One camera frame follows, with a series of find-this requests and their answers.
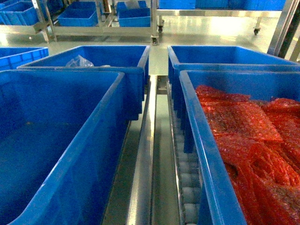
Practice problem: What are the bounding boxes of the blue bin with clear bags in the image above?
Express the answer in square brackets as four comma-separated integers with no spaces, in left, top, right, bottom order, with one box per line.
[17,45,150,120]

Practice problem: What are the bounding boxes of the blue bin back right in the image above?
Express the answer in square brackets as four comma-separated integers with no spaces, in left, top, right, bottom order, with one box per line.
[167,45,300,118]

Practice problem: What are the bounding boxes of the steel roller shelf rack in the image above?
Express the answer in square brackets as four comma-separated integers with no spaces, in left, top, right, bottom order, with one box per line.
[100,44,204,225]

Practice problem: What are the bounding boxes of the blue bin front left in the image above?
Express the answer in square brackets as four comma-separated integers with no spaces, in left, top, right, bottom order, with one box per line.
[0,70,143,225]

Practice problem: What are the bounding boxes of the blue bin on cart right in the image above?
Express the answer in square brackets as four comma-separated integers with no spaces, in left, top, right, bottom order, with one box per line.
[116,0,150,27]

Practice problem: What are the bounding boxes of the blue bin on cart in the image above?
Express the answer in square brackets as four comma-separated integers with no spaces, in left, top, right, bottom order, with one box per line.
[58,1,98,27]
[116,0,150,27]

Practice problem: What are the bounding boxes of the blue bin with red bags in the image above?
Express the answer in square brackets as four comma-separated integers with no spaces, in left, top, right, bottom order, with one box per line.
[180,71,300,225]

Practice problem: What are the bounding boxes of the blue bin far left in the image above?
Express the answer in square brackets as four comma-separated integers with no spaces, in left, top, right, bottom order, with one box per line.
[0,47,49,71]

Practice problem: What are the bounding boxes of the clear plastic bags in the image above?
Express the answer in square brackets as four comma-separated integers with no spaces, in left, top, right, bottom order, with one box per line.
[65,55,96,68]

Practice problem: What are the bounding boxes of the red bubble wrap bags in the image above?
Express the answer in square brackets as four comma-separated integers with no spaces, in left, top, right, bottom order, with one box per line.
[195,85,300,225]

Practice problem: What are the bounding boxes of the steel cart with casters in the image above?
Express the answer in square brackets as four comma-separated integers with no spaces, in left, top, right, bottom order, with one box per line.
[32,0,163,45]

